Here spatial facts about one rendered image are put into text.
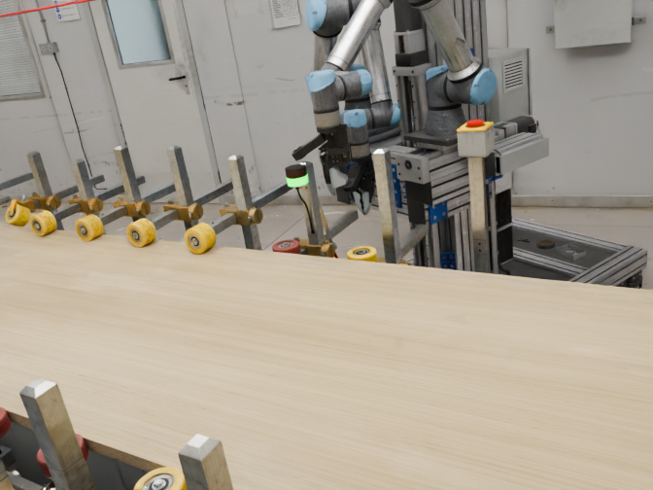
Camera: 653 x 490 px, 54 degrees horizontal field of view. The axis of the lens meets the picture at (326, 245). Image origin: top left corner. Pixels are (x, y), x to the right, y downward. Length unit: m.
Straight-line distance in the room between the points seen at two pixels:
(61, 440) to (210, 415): 0.33
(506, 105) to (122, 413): 1.97
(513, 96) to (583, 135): 1.68
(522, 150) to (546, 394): 1.38
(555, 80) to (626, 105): 0.44
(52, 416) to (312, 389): 0.48
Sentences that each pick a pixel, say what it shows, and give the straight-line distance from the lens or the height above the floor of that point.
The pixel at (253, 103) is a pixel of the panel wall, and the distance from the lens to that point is 5.06.
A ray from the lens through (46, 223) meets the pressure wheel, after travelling 2.47.
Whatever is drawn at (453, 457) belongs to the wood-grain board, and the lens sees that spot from 1.04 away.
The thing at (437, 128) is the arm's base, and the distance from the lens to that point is 2.30.
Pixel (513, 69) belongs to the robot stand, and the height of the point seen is 1.17.
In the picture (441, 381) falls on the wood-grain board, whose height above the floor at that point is 0.90.
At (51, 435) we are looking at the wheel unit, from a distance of 0.96.
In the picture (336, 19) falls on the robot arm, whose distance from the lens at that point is 2.32.
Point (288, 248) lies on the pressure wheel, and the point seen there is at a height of 0.91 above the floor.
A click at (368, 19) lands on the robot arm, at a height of 1.47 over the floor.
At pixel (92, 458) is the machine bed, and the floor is 0.78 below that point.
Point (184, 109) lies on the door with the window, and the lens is 5.44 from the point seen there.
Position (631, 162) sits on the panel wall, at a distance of 4.43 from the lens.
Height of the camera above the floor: 1.58
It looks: 22 degrees down
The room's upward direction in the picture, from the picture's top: 9 degrees counter-clockwise
